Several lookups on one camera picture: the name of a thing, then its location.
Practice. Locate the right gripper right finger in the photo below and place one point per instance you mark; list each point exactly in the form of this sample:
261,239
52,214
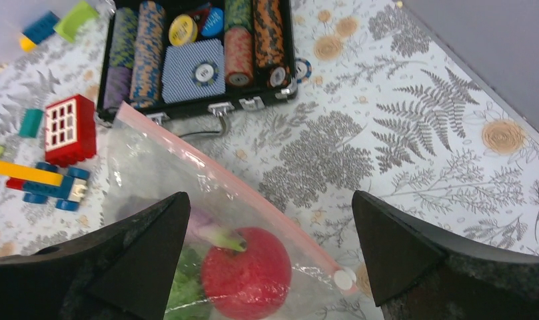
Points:
417,270

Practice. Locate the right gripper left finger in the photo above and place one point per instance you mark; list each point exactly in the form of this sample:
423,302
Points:
122,271

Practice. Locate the purple toy eggplant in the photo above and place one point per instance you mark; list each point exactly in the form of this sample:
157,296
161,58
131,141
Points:
204,228

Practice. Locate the clear pink dotted zip bag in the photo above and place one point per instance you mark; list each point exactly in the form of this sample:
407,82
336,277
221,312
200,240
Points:
147,164

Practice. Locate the red toy apple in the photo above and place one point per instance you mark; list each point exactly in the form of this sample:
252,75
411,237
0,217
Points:
252,284

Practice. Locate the green toy leaf vegetable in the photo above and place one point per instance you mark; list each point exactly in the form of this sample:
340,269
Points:
187,300

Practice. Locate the yellow toy block sailboat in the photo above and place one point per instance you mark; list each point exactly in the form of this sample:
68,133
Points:
44,181

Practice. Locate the red white window block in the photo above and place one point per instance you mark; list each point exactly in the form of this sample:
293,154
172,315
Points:
70,131

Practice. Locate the floral table mat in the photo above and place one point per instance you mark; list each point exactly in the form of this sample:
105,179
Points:
385,111

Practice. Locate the teal toy block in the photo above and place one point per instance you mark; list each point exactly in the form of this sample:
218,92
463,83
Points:
31,123

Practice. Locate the black poker chip case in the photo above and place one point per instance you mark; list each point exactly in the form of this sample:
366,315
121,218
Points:
179,59

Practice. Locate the loose poker chip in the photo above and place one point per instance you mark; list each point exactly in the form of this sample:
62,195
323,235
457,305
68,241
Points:
303,70

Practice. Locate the green arch block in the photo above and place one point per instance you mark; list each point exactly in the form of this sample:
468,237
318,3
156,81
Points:
68,26

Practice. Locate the blue yellow brick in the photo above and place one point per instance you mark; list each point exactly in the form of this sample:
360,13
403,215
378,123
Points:
38,31

